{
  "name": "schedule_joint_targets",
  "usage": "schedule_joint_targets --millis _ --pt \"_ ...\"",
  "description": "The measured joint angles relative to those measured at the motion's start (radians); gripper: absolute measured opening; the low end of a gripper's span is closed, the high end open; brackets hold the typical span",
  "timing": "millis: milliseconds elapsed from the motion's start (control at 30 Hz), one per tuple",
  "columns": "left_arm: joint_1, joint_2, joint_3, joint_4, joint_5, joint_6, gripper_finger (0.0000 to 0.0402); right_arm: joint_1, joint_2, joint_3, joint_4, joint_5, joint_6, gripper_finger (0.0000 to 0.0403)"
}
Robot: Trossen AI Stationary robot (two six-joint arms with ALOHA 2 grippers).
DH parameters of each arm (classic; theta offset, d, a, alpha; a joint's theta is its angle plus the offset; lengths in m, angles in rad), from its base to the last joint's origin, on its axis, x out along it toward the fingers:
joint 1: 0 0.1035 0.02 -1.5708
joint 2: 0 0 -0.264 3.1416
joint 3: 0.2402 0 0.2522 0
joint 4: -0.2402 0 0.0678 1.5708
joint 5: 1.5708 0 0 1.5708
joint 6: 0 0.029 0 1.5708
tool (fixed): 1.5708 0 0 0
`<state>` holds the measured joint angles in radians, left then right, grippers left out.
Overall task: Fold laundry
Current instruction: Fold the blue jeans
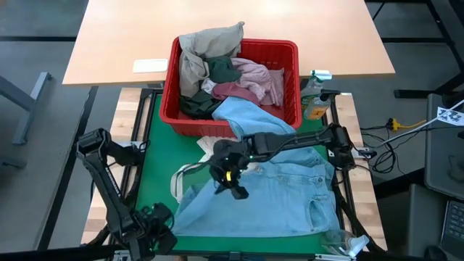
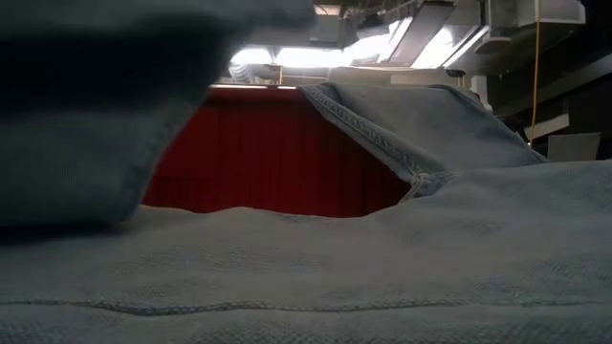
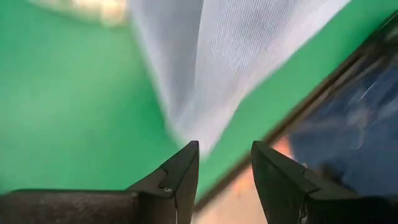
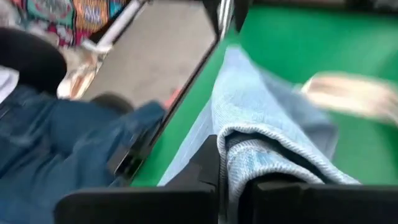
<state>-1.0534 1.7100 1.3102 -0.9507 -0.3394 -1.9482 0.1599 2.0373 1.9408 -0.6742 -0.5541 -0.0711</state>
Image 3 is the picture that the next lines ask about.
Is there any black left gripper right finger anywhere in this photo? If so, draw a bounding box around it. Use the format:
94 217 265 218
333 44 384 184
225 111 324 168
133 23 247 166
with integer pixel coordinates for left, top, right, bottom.
251 140 358 224

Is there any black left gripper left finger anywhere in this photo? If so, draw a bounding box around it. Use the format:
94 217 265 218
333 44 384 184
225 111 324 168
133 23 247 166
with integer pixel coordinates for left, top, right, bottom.
126 140 200 224

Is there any light blue garment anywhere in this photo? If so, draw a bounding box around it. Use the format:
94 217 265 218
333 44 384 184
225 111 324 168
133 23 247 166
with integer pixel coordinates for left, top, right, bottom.
129 0 352 156

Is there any green table mat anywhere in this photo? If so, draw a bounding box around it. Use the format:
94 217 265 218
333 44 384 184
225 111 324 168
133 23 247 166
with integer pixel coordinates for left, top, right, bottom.
0 0 398 203

